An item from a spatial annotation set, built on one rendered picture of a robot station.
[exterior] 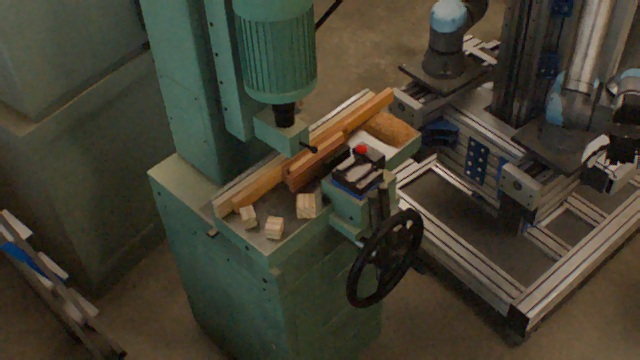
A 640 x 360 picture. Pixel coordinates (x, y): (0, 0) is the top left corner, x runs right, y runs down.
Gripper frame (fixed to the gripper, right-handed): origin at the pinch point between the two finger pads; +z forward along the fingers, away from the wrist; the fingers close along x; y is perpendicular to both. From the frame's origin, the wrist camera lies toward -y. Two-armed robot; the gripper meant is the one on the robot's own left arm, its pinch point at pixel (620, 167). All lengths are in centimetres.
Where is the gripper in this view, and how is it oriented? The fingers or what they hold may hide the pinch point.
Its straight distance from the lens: 137.8
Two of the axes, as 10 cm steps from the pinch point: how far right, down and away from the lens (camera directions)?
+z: -4.3, 6.5, -6.3
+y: 1.7, 7.4, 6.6
